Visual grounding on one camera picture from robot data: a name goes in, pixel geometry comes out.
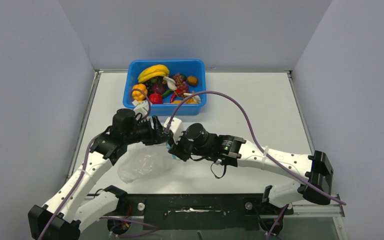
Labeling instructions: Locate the yellow bell pepper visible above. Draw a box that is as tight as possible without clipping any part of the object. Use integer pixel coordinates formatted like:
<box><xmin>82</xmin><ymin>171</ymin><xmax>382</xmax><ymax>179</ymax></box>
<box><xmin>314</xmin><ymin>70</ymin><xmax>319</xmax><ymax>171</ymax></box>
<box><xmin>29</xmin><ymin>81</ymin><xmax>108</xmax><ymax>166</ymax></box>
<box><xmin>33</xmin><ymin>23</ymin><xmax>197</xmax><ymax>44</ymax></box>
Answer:
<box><xmin>131</xmin><ymin>83</ymin><xmax>148</xmax><ymax>102</ymax></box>

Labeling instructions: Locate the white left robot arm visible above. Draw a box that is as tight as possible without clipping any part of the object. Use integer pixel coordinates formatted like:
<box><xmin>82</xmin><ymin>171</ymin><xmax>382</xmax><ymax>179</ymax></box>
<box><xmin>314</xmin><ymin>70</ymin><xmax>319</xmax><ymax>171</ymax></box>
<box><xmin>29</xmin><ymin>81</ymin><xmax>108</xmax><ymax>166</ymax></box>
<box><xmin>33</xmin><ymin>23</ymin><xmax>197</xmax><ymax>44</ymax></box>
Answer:
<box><xmin>28</xmin><ymin>108</ymin><xmax>169</xmax><ymax>240</ymax></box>

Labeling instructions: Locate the white mushroom lower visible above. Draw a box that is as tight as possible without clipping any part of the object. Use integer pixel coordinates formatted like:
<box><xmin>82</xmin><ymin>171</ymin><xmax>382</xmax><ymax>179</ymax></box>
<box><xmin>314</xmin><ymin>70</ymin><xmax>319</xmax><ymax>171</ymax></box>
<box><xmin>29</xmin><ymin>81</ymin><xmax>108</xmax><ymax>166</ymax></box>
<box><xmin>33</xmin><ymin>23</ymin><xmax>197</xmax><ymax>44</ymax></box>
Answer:
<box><xmin>183</xmin><ymin>93</ymin><xmax>201</xmax><ymax>104</ymax></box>

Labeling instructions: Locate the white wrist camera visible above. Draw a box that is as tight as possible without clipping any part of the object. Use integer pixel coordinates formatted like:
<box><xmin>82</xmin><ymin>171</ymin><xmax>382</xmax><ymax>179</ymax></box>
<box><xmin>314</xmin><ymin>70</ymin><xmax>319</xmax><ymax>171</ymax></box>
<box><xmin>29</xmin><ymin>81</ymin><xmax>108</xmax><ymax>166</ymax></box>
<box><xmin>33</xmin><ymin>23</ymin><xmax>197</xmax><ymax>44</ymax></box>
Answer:
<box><xmin>163</xmin><ymin>117</ymin><xmax>184</xmax><ymax>144</ymax></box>
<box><xmin>132</xmin><ymin>100</ymin><xmax>150</xmax><ymax>118</ymax></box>

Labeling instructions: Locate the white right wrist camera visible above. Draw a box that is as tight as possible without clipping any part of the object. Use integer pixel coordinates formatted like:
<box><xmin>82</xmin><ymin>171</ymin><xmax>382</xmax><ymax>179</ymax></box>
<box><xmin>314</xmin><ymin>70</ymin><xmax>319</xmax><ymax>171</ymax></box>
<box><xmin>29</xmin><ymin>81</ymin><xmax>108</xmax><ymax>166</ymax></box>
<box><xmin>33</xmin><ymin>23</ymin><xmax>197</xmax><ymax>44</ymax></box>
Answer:
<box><xmin>163</xmin><ymin>117</ymin><xmax>184</xmax><ymax>144</ymax></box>

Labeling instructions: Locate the green chili pepper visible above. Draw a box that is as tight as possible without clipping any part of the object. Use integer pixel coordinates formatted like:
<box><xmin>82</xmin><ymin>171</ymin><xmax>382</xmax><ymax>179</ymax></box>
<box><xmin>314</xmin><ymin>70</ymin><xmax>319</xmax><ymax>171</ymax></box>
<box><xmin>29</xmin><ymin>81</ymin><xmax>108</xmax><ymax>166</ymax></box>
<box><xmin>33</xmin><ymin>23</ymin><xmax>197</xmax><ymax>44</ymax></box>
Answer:
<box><xmin>161</xmin><ymin>89</ymin><xmax>174</xmax><ymax>99</ymax></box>

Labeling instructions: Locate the clear zip top bag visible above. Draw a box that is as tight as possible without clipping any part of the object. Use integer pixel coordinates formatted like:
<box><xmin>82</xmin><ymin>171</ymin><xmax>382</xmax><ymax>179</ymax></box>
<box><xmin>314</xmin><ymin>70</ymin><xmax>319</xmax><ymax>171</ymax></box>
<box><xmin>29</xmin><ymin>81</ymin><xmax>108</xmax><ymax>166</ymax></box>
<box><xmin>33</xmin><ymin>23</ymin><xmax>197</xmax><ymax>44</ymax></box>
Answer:
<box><xmin>117</xmin><ymin>143</ymin><xmax>177</xmax><ymax>184</ymax></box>

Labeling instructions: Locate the blue plastic bin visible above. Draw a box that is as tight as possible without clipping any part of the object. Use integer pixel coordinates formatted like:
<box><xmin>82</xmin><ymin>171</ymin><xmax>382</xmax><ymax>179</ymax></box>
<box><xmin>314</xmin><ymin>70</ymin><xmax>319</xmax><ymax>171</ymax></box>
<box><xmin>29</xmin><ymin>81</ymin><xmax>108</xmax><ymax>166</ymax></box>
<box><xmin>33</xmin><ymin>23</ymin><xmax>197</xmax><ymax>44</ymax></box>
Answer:
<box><xmin>122</xmin><ymin>59</ymin><xmax>207</xmax><ymax>116</ymax></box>

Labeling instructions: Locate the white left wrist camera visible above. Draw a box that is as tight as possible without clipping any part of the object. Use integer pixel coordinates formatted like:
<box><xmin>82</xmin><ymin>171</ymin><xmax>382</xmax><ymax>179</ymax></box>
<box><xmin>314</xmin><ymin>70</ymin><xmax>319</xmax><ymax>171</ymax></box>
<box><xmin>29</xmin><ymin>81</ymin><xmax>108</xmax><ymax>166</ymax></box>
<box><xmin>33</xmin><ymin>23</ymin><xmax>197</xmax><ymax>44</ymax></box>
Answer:
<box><xmin>132</xmin><ymin>100</ymin><xmax>150</xmax><ymax>118</ymax></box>

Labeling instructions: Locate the brown kiwi fruit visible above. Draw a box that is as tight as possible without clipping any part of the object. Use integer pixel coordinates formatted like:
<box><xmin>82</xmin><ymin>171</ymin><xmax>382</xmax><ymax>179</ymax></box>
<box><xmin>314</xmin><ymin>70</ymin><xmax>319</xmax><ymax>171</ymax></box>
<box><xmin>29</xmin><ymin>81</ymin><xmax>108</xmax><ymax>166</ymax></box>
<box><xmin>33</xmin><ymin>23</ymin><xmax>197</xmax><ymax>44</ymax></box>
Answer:
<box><xmin>186</xmin><ymin>75</ymin><xmax>199</xmax><ymax>87</ymax></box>

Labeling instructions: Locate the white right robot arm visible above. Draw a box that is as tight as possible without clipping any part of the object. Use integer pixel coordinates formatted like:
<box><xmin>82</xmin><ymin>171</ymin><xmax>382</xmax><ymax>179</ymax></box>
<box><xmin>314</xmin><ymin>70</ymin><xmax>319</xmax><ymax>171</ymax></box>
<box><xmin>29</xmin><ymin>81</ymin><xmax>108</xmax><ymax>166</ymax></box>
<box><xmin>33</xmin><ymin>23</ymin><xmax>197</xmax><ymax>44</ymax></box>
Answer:
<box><xmin>165</xmin><ymin>123</ymin><xmax>334</xmax><ymax>214</ymax></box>

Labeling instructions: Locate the yellow banana bunch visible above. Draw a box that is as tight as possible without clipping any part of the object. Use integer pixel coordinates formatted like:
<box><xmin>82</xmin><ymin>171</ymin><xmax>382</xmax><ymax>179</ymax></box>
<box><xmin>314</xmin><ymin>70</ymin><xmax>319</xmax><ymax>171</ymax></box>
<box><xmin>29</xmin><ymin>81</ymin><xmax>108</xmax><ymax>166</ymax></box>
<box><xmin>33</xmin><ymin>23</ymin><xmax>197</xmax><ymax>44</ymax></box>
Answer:
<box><xmin>137</xmin><ymin>64</ymin><xmax>170</xmax><ymax>84</ymax></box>

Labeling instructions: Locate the white mushroom upper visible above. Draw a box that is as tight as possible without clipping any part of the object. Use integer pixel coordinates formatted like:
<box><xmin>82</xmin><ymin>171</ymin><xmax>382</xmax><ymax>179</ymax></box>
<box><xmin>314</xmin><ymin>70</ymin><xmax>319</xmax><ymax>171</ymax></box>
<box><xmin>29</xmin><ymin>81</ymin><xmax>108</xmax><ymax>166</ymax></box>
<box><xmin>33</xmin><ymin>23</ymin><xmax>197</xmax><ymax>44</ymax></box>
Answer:
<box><xmin>163</xmin><ymin>76</ymin><xmax>177</xmax><ymax>91</ymax></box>

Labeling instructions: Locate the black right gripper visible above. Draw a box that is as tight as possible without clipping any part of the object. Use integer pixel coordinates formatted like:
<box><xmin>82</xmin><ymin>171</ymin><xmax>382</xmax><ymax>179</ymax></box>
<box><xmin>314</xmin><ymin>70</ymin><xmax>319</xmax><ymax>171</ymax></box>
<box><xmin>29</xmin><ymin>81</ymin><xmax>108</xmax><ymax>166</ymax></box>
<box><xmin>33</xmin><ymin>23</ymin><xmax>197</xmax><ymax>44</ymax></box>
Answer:
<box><xmin>168</xmin><ymin>128</ymin><xmax>211</xmax><ymax>162</ymax></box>

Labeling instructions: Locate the white mushroom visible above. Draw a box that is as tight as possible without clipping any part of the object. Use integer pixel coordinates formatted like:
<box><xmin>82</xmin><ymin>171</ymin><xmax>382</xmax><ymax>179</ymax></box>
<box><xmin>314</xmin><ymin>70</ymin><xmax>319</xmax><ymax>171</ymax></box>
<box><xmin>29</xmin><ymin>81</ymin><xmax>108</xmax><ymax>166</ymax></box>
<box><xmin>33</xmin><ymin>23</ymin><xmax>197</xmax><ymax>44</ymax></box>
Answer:
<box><xmin>163</xmin><ymin>76</ymin><xmax>177</xmax><ymax>91</ymax></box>
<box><xmin>183</xmin><ymin>93</ymin><xmax>201</xmax><ymax>104</ymax></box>

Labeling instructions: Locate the dark black grape bunch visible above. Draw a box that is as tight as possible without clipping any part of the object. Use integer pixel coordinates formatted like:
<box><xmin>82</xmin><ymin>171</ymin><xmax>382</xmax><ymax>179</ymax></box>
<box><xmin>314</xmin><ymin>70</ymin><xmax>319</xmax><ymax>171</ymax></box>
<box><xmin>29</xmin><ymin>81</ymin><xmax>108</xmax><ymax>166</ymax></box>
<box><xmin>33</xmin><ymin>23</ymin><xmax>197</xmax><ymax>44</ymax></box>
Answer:
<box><xmin>144</xmin><ymin>76</ymin><xmax>164</xmax><ymax>96</ymax></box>

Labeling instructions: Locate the red chili pepper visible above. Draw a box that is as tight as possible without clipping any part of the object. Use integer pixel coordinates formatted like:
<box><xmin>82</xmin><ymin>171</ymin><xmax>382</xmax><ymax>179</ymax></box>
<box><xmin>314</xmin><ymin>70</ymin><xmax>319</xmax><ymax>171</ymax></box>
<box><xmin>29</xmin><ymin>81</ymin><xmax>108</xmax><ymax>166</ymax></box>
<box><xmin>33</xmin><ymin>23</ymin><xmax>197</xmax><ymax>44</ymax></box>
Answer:
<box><xmin>170</xmin><ymin>89</ymin><xmax>184</xmax><ymax>103</ymax></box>

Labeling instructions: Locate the aluminium frame rail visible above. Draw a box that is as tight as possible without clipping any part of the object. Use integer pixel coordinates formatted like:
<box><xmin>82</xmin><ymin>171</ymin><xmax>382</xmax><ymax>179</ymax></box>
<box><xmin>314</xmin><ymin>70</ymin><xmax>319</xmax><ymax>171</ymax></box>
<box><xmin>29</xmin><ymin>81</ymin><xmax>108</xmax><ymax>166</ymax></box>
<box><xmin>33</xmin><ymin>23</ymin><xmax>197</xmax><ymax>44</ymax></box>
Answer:
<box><xmin>41</xmin><ymin>70</ymin><xmax>101</xmax><ymax>240</ymax></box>

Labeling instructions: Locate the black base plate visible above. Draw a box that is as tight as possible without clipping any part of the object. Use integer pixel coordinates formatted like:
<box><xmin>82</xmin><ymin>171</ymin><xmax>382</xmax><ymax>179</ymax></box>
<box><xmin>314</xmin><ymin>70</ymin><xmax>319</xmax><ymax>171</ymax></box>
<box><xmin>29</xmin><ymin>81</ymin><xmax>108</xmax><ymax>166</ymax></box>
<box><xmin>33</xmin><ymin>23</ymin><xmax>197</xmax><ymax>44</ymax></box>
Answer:
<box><xmin>110</xmin><ymin>193</ymin><xmax>293</xmax><ymax>235</ymax></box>

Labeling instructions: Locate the red apple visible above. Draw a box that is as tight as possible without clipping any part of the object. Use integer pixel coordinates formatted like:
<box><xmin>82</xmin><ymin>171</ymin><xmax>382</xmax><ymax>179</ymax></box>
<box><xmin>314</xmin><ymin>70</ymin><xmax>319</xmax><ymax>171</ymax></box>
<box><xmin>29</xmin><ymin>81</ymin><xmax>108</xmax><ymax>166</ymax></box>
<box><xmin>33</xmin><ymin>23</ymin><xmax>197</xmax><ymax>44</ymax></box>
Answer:
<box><xmin>148</xmin><ymin>93</ymin><xmax>163</xmax><ymax>104</ymax></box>

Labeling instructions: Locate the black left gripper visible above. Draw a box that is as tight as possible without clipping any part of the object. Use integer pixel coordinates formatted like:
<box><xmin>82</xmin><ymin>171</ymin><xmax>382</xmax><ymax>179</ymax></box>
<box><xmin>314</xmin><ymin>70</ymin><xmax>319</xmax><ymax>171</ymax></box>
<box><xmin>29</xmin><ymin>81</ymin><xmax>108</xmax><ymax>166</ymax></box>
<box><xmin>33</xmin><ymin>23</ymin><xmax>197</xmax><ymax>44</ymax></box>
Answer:
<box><xmin>124</xmin><ymin>115</ymin><xmax>172</xmax><ymax>146</ymax></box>

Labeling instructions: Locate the red grape bunch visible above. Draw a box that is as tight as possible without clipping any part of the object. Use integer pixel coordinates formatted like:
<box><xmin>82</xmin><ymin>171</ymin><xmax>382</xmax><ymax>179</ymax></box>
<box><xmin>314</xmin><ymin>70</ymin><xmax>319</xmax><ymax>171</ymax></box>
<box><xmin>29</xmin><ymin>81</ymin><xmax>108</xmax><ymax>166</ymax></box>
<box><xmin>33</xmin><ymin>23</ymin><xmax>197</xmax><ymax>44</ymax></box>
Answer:
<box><xmin>171</xmin><ymin>73</ymin><xmax>190</xmax><ymax>98</ymax></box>

